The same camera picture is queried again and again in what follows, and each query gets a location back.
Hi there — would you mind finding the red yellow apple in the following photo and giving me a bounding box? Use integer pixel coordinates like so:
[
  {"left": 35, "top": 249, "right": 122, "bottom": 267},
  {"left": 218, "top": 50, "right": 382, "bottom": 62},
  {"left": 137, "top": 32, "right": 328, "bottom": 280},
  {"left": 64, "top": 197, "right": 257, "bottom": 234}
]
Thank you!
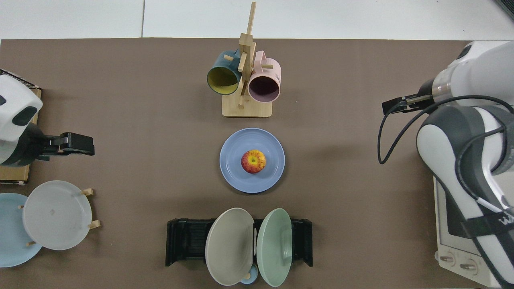
[{"left": 241, "top": 149, "right": 267, "bottom": 174}]

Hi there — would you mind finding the wooden plate rack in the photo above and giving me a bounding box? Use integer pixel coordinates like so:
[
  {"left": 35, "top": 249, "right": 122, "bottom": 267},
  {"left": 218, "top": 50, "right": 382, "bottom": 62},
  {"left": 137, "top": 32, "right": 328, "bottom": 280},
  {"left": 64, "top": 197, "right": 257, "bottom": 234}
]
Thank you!
[{"left": 18, "top": 188, "right": 101, "bottom": 246}]

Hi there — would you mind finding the light grey plate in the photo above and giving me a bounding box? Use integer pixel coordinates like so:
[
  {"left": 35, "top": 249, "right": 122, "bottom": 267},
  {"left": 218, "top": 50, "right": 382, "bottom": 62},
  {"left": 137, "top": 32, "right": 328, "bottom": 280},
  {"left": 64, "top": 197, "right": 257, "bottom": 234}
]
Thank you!
[{"left": 22, "top": 180, "right": 92, "bottom": 251}]

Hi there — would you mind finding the pale blue plate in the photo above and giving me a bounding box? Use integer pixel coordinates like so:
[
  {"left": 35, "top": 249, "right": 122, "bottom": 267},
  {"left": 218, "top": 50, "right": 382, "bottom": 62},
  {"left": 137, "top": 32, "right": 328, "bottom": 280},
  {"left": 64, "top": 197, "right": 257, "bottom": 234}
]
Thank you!
[{"left": 0, "top": 193, "right": 43, "bottom": 268}]

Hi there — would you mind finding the black dish rack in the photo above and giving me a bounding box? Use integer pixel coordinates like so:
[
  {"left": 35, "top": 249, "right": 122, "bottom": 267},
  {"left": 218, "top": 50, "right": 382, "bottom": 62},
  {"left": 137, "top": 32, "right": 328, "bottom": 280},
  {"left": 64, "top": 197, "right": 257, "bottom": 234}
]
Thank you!
[{"left": 165, "top": 218, "right": 313, "bottom": 267}]

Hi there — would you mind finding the beige plate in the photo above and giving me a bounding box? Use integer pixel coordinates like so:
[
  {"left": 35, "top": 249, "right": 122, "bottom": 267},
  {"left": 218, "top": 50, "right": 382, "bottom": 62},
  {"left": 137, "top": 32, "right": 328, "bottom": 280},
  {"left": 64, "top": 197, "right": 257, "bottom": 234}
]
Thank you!
[{"left": 205, "top": 208, "right": 255, "bottom": 286}]

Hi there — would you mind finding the green plate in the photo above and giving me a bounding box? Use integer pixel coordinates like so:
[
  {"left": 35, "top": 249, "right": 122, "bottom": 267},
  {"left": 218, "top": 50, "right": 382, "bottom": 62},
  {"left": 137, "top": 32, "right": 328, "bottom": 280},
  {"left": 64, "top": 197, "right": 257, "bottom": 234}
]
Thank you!
[{"left": 257, "top": 208, "right": 293, "bottom": 287}]

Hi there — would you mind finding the brown table cloth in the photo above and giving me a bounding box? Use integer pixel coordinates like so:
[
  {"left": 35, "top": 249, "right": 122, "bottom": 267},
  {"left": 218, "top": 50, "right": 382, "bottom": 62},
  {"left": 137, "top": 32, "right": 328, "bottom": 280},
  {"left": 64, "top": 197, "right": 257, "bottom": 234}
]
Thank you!
[{"left": 0, "top": 38, "right": 482, "bottom": 289}]

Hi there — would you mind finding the dark grey background object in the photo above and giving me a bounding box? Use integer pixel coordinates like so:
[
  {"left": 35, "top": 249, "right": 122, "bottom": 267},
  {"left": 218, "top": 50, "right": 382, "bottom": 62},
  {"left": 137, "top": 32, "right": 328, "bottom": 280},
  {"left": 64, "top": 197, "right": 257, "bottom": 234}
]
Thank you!
[{"left": 496, "top": 0, "right": 514, "bottom": 20}]

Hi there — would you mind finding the pink mug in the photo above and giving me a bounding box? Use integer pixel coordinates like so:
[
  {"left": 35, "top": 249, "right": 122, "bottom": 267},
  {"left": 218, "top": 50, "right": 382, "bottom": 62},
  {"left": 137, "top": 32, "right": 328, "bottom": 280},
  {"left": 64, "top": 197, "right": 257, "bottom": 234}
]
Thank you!
[{"left": 248, "top": 51, "right": 281, "bottom": 102}]

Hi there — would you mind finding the wooden cup stand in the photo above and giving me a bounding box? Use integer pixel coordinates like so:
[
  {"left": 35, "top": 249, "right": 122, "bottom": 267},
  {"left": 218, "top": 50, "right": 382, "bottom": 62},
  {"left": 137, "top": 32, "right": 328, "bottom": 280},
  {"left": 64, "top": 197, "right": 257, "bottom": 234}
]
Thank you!
[{"left": 222, "top": 2, "right": 273, "bottom": 118}]

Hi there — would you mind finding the dark teal mug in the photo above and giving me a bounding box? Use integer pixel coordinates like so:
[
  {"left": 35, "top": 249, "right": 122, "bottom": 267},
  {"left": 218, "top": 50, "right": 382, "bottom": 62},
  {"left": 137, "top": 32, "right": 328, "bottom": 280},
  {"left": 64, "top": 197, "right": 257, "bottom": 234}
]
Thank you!
[{"left": 207, "top": 49, "right": 243, "bottom": 96}]

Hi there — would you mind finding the pale toaster oven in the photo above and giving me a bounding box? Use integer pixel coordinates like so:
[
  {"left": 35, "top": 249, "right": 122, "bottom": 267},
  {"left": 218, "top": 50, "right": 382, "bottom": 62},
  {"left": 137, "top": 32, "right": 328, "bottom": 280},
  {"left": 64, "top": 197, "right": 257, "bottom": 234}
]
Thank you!
[{"left": 433, "top": 176, "right": 507, "bottom": 288}]

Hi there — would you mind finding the small blue round thing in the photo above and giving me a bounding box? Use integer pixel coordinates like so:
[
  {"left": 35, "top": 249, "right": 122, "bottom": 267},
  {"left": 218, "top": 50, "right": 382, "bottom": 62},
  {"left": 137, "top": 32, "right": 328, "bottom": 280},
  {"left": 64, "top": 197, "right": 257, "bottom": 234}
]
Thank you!
[{"left": 240, "top": 265, "right": 259, "bottom": 285}]

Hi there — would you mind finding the wire basket with wooden floor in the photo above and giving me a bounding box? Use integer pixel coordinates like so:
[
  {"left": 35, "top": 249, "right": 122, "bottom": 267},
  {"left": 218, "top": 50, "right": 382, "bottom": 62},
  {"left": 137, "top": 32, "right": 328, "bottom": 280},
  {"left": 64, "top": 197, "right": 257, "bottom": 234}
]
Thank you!
[{"left": 0, "top": 69, "right": 42, "bottom": 186}]

